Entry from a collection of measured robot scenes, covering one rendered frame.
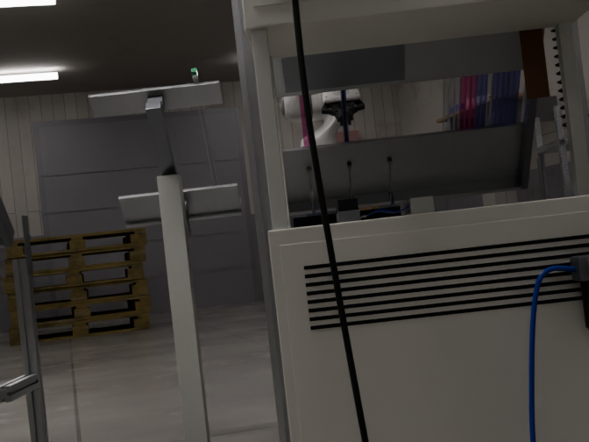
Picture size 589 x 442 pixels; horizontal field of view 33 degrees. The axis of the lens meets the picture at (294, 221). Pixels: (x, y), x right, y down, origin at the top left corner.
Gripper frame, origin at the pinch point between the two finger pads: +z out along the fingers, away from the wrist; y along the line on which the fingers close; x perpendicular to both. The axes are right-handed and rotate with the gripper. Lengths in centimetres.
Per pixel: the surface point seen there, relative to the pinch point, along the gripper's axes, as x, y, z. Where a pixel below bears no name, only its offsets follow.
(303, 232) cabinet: -22, -14, 81
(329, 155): 10.2, -5.2, 1.8
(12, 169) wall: 468, -357, -806
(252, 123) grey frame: -18.8, -22.9, 31.6
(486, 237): -18, 20, 84
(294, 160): 10.3, -14.5, 1.8
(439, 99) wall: 438, 158, -804
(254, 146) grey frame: -14.5, -23.1, 34.7
